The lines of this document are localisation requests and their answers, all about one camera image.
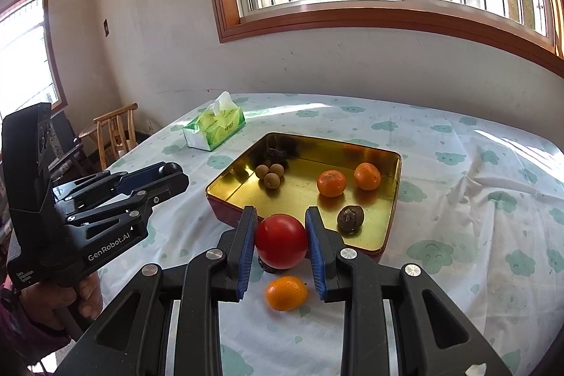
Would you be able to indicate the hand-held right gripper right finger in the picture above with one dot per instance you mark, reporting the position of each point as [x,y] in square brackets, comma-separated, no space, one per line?
[315,261]

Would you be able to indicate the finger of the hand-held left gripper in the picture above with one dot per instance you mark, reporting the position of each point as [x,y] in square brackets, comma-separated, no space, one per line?
[172,184]
[141,177]

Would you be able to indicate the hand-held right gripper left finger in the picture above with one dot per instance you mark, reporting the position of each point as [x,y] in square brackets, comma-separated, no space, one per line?
[247,261]

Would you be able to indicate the red tomato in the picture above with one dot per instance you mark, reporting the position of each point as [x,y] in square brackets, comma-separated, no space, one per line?
[282,241]

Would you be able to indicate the dark wrinkled passion fruit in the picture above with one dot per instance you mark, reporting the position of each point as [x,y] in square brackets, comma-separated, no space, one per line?
[350,219]
[280,149]
[267,265]

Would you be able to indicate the gold and red tin box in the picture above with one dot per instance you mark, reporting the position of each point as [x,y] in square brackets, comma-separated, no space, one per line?
[299,200]

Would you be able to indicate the brown longan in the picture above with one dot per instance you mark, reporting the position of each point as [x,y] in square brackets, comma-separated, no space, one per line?
[277,169]
[272,183]
[262,171]

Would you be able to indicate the orange mandarin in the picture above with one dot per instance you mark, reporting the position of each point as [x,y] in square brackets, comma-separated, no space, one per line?
[286,293]
[331,183]
[368,175]

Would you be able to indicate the person's left forearm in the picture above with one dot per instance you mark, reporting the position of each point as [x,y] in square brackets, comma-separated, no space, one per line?
[17,327]

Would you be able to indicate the person's left hand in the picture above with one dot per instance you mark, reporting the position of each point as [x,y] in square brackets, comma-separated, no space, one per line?
[48,301]

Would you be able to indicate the dark chair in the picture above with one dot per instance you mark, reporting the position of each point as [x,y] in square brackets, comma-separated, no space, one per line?
[66,138]

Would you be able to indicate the wooden chair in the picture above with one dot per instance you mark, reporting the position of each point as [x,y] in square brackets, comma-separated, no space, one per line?
[114,116]

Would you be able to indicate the green tissue box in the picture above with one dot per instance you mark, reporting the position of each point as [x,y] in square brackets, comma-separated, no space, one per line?
[216,129]

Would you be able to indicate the narrow wooden framed window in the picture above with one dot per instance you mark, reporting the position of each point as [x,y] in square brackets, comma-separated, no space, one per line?
[26,50]

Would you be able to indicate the white cloud print tablecloth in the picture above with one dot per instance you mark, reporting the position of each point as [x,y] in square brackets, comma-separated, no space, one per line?
[462,226]

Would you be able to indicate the dark wall switch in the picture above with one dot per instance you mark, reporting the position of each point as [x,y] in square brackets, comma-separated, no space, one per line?
[106,27]

